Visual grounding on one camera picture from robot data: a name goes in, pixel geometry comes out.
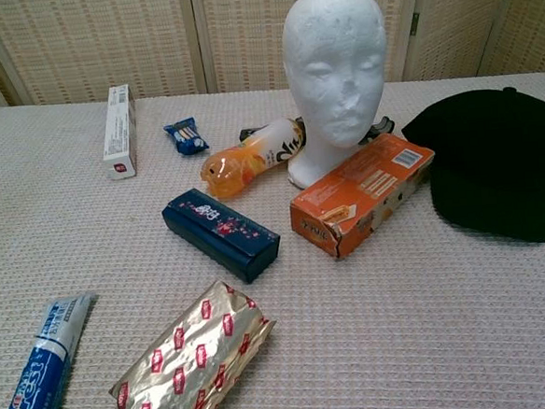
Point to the black baseball cap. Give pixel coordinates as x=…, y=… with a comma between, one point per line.
x=494, y=165

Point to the dark blue printed box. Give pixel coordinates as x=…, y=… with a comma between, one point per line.
x=218, y=234

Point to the orange cardboard snack box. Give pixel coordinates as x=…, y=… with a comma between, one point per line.
x=360, y=193

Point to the white foam mannequin head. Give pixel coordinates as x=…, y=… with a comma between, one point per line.
x=331, y=46

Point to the long white toothpaste box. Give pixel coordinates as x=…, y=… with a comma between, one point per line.
x=118, y=131

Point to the orange juice bottle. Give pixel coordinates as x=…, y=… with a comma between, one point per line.
x=246, y=162

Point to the blue cookie snack packet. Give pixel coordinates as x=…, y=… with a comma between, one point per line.
x=186, y=136

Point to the gold foil red-print package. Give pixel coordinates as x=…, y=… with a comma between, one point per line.
x=194, y=359

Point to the pale woven tablecloth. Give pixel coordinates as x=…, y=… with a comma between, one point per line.
x=402, y=322

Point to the blue white toothpaste tube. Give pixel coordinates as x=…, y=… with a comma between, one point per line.
x=36, y=375

